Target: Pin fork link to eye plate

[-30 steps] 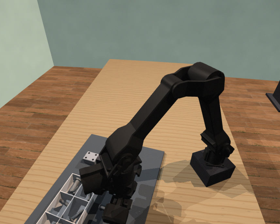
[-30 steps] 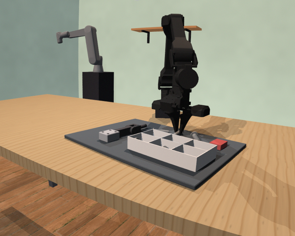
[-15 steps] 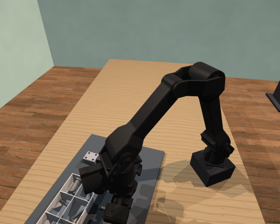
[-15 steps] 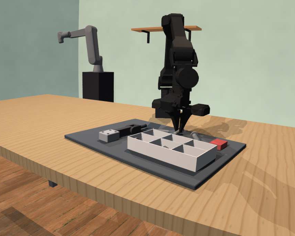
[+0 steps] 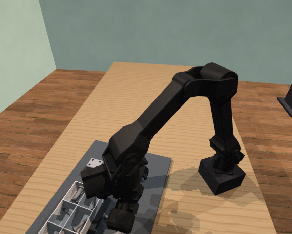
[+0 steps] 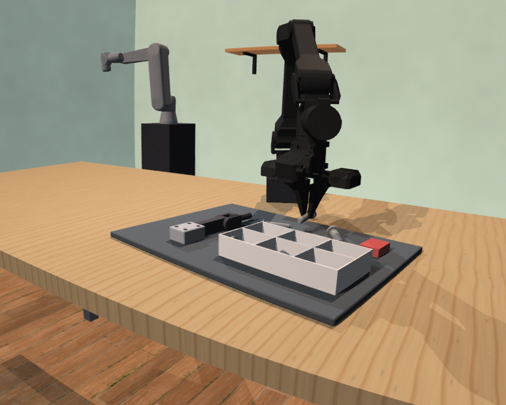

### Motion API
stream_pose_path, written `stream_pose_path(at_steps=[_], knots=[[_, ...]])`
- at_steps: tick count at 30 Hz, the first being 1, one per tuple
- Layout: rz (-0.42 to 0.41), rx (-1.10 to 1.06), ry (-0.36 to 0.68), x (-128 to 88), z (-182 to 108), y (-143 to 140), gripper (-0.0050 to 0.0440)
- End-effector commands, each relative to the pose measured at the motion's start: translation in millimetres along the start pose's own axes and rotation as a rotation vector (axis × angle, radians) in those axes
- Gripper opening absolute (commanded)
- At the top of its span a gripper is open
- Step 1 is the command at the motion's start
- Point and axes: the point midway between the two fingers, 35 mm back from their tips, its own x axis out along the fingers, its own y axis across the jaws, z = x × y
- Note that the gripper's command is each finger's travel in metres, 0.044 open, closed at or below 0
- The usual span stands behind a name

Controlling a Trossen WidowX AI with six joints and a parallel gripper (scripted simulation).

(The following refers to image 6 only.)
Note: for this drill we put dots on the beige headed pin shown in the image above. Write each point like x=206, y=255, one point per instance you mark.
x=333, y=232

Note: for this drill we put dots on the red block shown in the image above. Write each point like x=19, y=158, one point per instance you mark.
x=379, y=247

